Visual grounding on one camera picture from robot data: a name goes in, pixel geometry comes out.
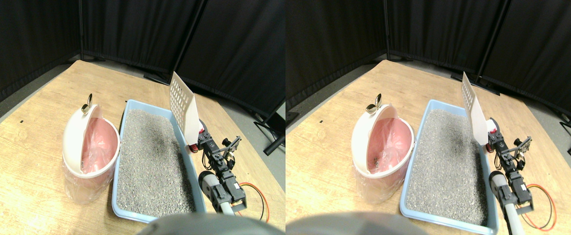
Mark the black curtain stand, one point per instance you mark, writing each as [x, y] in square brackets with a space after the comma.
[387, 29]
[81, 29]
[187, 44]
[493, 44]

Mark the black curtain stand foot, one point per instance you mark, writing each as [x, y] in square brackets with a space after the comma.
[290, 117]

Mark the black bracket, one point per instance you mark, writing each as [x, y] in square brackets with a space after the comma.
[231, 147]
[523, 146]

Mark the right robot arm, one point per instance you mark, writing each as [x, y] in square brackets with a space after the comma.
[224, 181]
[513, 188]

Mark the white bin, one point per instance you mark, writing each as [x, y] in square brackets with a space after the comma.
[361, 142]
[72, 142]

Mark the blue litter tray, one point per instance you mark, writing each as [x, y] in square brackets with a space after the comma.
[442, 166]
[153, 166]

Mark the black lump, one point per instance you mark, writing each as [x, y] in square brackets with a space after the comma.
[376, 161]

